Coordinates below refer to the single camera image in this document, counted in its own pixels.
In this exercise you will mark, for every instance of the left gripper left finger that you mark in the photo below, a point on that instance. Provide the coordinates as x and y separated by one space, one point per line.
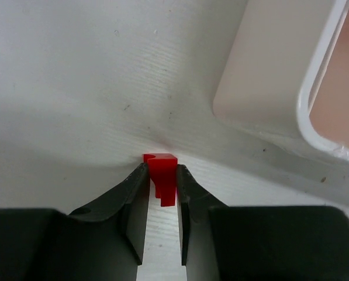
108 233

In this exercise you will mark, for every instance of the red notched lego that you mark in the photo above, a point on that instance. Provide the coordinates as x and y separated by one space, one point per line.
162 168

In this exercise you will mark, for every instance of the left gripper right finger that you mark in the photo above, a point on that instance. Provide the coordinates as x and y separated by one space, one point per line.
196 240

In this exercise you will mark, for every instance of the white compartment tray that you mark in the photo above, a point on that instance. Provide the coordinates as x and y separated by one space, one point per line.
277 62

